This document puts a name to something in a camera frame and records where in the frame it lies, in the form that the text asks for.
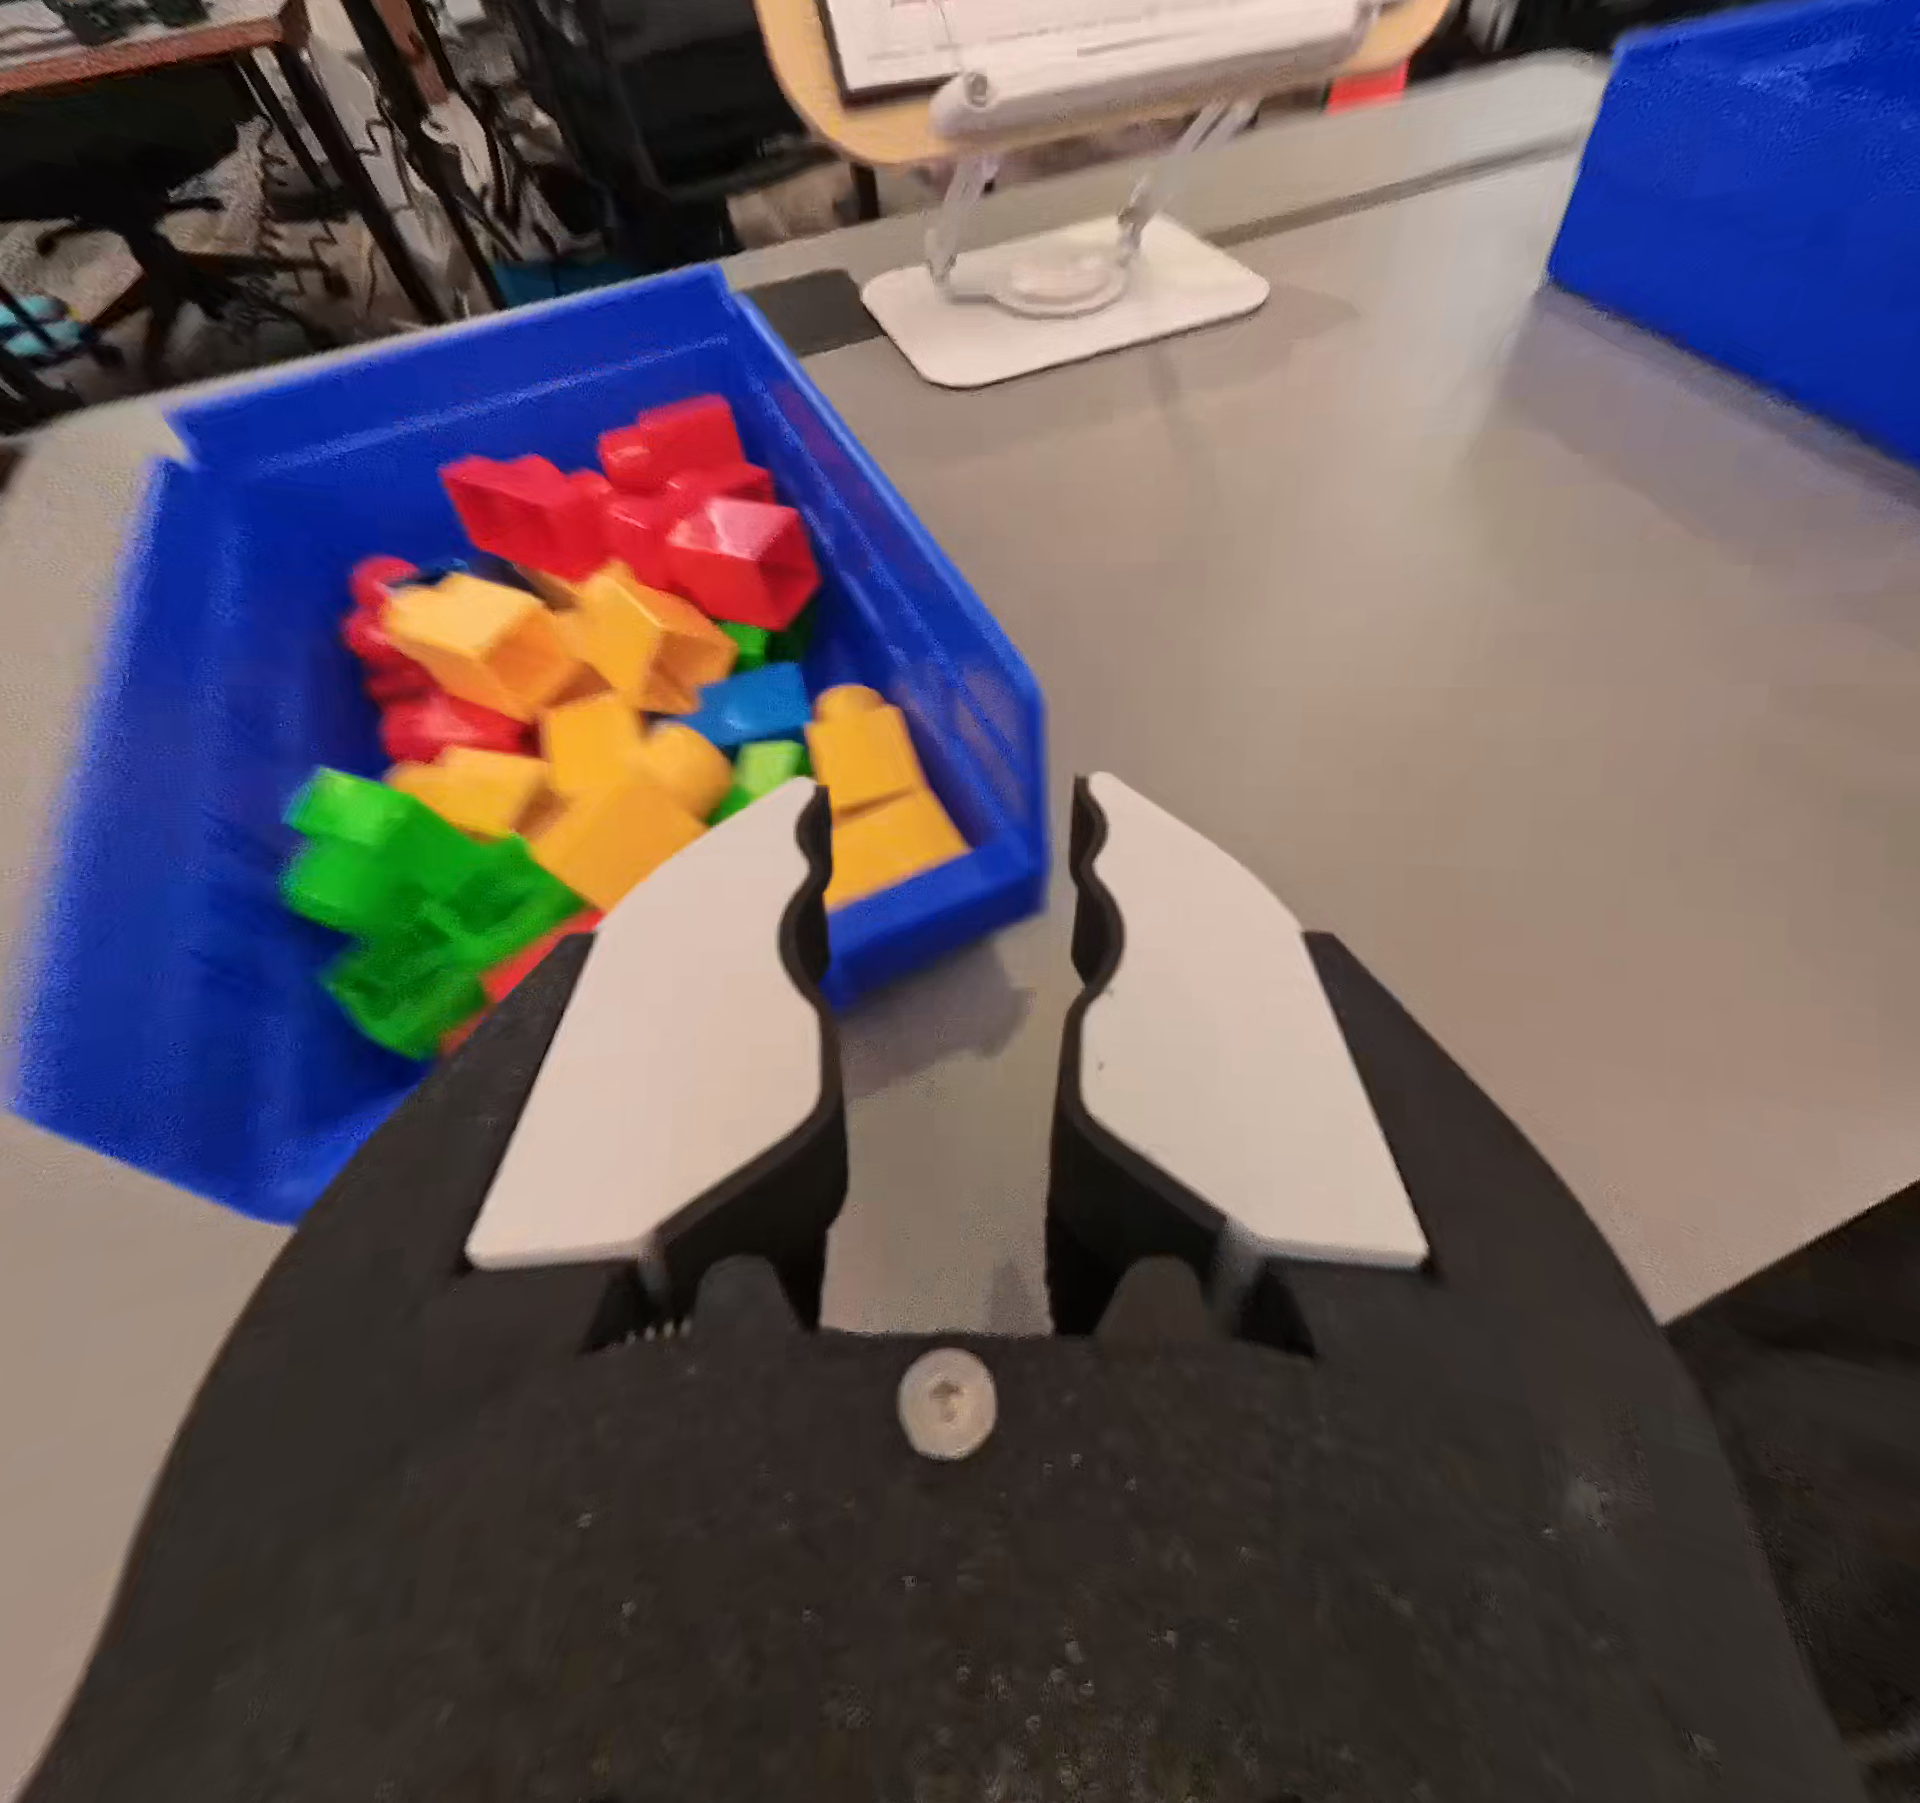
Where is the wooden background table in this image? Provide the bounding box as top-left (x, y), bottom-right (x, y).
top-left (0, 0), bottom-right (497, 319)

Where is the black office chair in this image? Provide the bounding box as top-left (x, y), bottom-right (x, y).
top-left (0, 108), bottom-right (352, 387)

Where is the pile of colourful toy blocks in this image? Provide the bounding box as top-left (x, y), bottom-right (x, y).
top-left (276, 393), bottom-right (976, 1061)

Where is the blue plastic bin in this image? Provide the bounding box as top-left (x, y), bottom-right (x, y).
top-left (6, 261), bottom-right (1050, 1228)
top-left (1546, 0), bottom-right (1920, 473)

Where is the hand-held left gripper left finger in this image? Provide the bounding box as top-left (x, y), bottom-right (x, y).
top-left (465, 780), bottom-right (850, 1271)

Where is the grey desk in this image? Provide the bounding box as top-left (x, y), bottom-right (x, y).
top-left (0, 47), bottom-right (1920, 1730)

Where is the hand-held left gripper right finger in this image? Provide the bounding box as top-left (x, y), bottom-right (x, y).
top-left (1045, 770), bottom-right (1431, 1339)

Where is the white stand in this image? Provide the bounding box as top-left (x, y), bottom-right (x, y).
top-left (857, 0), bottom-right (1418, 390)

